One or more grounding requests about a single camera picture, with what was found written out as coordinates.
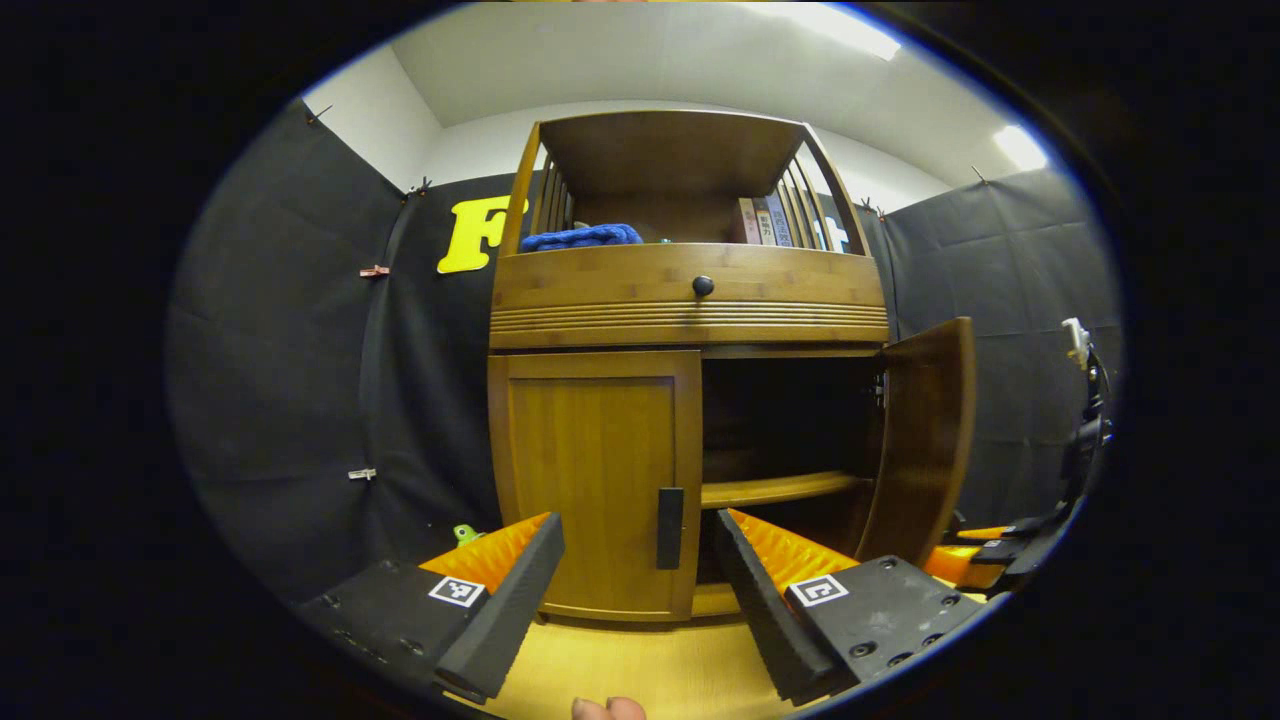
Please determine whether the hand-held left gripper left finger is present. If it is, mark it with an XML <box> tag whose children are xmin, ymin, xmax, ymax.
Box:
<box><xmin>295</xmin><ymin>512</ymin><xmax>566</xmax><ymax>701</ymax></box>

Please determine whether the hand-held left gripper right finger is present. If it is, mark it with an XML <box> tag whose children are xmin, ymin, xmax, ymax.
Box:
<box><xmin>714</xmin><ymin>508</ymin><xmax>986</xmax><ymax>706</ymax></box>

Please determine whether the wooden shoe cabinet door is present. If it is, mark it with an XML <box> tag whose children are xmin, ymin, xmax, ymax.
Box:
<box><xmin>490</xmin><ymin>350</ymin><xmax>703</xmax><ymax>623</ymax></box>
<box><xmin>855</xmin><ymin>317</ymin><xmax>976</xmax><ymax>567</ymax></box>

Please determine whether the wooden shoe cabinet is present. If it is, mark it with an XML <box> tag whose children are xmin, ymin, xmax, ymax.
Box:
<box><xmin>487</xmin><ymin>110</ymin><xmax>976</xmax><ymax>625</ymax></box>

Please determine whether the wooden inner cabinet shelf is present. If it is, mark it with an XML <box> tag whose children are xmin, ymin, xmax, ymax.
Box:
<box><xmin>700</xmin><ymin>471</ymin><xmax>867</xmax><ymax>510</ymax></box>

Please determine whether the wooden cabinet drawer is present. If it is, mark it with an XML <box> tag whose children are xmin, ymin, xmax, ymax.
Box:
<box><xmin>490</xmin><ymin>243</ymin><xmax>889</xmax><ymax>350</ymax></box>

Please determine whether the small ceiling light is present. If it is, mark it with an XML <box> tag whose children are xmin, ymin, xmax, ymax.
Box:
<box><xmin>993</xmin><ymin>124</ymin><xmax>1050</xmax><ymax>172</ymax></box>

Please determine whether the black backdrop cloth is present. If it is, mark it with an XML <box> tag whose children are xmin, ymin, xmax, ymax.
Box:
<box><xmin>165</xmin><ymin>100</ymin><xmax>1123</xmax><ymax>603</ymax></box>

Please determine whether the blue knitted cloth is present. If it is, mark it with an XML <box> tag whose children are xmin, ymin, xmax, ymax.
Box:
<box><xmin>520</xmin><ymin>223</ymin><xmax>644</xmax><ymax>253</ymax></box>

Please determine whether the large ceiling light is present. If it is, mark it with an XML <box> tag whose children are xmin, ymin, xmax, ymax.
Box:
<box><xmin>790</xmin><ymin>0</ymin><xmax>903</xmax><ymax>63</ymax></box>

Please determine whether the black door handle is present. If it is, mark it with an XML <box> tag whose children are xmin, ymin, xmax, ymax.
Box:
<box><xmin>657</xmin><ymin>487</ymin><xmax>686</xmax><ymax>571</ymax></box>

